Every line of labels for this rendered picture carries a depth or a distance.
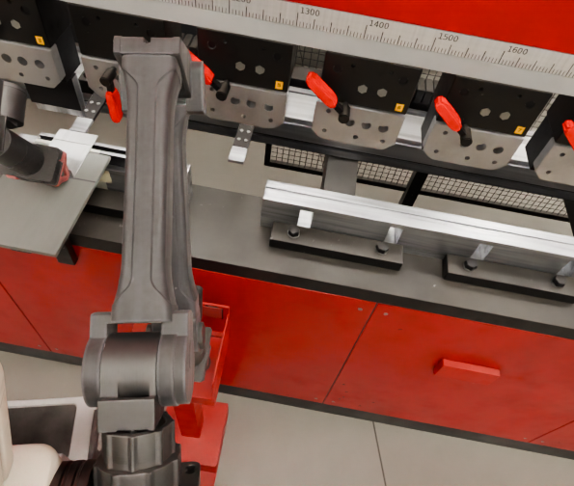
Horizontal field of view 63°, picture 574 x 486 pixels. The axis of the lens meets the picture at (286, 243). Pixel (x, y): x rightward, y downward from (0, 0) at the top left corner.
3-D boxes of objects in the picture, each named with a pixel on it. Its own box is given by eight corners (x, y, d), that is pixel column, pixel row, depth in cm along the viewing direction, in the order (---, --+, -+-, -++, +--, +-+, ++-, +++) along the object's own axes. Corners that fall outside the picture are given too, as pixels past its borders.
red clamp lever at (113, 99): (110, 124, 83) (97, 76, 75) (118, 110, 86) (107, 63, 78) (120, 126, 83) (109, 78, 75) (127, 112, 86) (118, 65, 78)
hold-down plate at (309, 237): (268, 246, 105) (269, 238, 103) (272, 228, 108) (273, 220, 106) (398, 271, 105) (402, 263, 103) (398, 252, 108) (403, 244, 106)
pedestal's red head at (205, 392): (126, 392, 104) (110, 362, 90) (148, 328, 114) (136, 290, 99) (214, 406, 104) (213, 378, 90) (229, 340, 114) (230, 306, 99)
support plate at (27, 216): (-41, 239, 85) (-43, 236, 84) (29, 144, 100) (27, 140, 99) (56, 257, 85) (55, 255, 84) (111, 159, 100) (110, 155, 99)
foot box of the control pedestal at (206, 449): (152, 481, 153) (148, 474, 143) (173, 404, 167) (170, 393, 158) (213, 491, 153) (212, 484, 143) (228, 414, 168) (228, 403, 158)
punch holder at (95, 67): (91, 95, 84) (66, 4, 70) (108, 68, 89) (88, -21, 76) (173, 111, 84) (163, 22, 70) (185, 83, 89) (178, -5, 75)
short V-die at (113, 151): (39, 151, 102) (35, 141, 100) (45, 142, 104) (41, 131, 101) (128, 168, 102) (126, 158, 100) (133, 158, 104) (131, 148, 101)
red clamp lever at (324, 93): (311, 77, 70) (351, 121, 75) (314, 63, 72) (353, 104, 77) (302, 84, 71) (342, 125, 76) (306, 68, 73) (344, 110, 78)
